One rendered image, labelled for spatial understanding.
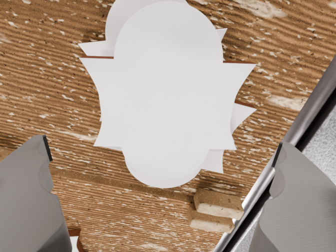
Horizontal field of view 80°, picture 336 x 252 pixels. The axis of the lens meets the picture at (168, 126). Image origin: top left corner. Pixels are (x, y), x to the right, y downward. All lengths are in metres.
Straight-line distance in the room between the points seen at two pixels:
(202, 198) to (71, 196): 0.17
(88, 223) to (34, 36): 0.25
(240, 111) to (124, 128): 0.10
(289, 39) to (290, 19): 0.02
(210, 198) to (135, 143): 0.13
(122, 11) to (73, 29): 0.05
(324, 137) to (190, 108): 0.20
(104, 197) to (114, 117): 0.15
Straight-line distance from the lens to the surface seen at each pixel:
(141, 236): 0.35
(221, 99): 0.16
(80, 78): 0.22
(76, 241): 0.36
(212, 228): 0.29
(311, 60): 0.24
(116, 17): 0.19
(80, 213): 0.33
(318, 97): 0.28
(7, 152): 0.29
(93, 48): 0.19
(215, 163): 0.21
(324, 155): 0.33
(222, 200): 0.27
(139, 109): 0.16
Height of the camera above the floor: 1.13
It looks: 62 degrees down
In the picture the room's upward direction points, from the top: 179 degrees clockwise
